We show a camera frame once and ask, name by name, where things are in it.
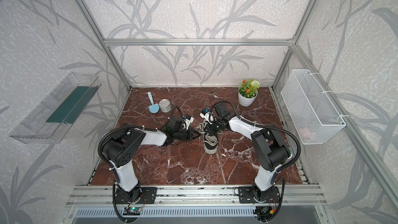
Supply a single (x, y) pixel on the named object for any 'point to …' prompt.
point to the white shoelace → (201, 126)
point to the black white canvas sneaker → (211, 138)
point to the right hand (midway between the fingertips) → (205, 125)
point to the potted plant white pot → (247, 91)
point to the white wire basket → (314, 117)
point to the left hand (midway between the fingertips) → (202, 131)
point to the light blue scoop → (154, 108)
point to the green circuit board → (132, 211)
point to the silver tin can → (165, 105)
